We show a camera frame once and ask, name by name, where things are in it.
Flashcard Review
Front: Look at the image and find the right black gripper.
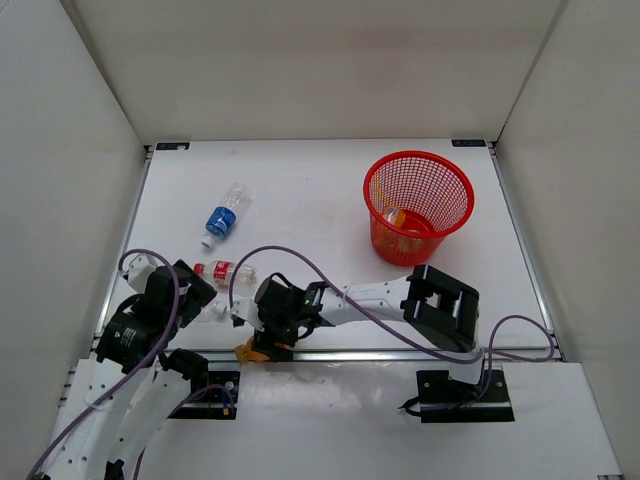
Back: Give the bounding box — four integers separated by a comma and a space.
254, 302, 302, 358

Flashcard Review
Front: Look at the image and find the orange patterned plastic bottle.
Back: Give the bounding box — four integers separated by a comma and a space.
234, 339, 264, 363

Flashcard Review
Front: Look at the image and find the red label clear bottle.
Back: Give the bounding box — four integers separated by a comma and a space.
193, 260, 256, 290

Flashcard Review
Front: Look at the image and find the blue label clear bottle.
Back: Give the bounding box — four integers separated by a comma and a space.
201, 182, 252, 249

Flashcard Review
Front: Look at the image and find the clear plastic bottle white cap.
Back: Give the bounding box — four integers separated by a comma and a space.
196, 300, 228, 323

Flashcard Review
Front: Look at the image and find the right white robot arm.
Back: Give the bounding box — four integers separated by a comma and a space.
234, 265, 486, 400

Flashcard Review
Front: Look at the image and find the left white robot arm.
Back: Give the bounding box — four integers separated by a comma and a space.
28, 249, 217, 479

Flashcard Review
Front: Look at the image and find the red mesh plastic bin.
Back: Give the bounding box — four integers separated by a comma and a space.
363, 150, 475, 267

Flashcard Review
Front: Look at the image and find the black corner label left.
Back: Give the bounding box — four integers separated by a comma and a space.
155, 142, 190, 151

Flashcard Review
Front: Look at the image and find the black corner label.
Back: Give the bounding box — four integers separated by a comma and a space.
155, 142, 190, 151
451, 139, 486, 148

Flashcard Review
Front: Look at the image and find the black corner label right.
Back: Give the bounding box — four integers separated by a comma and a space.
451, 139, 486, 148

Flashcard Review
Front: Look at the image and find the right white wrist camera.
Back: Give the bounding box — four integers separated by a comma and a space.
230, 297, 262, 330

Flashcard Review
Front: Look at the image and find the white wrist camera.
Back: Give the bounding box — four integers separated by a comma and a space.
230, 297, 262, 330
122, 253, 158, 293

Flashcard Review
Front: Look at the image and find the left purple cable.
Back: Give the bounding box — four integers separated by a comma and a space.
27, 248, 191, 480

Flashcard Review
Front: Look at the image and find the purple cable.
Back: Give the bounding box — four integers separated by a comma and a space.
227, 244, 557, 369
27, 248, 191, 480

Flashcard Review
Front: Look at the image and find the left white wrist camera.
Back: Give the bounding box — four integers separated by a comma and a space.
122, 253, 158, 293

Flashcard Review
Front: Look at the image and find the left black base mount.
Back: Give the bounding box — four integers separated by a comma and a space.
169, 370, 241, 420

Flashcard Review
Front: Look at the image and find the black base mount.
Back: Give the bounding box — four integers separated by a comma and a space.
169, 370, 241, 420
398, 368, 515, 424

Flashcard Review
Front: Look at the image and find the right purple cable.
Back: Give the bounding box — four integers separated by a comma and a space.
227, 244, 557, 369

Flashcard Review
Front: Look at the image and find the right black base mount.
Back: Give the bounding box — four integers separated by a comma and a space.
398, 368, 515, 424

